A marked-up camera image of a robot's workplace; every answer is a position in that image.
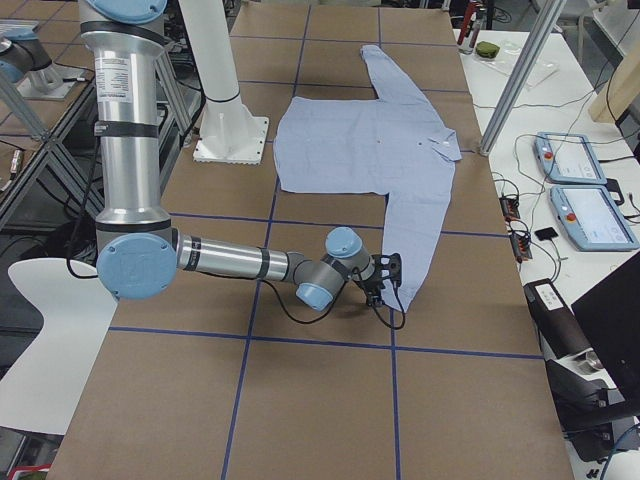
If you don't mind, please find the aluminium frame post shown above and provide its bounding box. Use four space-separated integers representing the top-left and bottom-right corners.
479 0 566 156

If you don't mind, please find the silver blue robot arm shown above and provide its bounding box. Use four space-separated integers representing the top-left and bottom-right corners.
79 1 384 311

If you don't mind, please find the orange usb hub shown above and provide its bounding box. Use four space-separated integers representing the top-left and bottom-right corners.
509 230 532 263
499 196 521 222

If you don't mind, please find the green cloth pouch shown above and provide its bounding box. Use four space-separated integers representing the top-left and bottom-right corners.
475 41 500 60

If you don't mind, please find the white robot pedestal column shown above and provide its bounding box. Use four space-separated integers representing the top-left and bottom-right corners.
179 0 269 165

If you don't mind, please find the light blue striped shirt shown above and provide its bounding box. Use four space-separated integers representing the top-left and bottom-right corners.
273 45 462 310

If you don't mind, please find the black monitor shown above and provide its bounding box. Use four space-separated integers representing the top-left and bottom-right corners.
572 255 639 399

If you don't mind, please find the white chair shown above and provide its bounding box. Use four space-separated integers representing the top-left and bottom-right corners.
1 258 117 435

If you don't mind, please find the far orange usb hub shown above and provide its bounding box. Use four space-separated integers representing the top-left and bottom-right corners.
499 196 521 222

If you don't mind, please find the lower blue teach pendant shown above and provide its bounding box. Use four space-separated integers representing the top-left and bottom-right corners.
549 185 639 252

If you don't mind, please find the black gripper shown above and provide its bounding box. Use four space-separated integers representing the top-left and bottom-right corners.
360 277 385 307

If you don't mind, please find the upper blue teach pendant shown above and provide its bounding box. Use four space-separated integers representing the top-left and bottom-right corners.
534 132 607 185

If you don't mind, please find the near orange usb hub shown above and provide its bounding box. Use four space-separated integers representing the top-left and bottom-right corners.
509 230 532 263

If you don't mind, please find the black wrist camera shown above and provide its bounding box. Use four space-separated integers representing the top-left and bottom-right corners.
372 253 402 289

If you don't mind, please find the black box with label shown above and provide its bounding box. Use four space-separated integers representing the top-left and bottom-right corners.
523 279 591 358

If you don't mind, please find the blue teach pendant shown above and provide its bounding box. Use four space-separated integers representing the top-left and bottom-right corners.
534 132 607 185
549 185 639 252

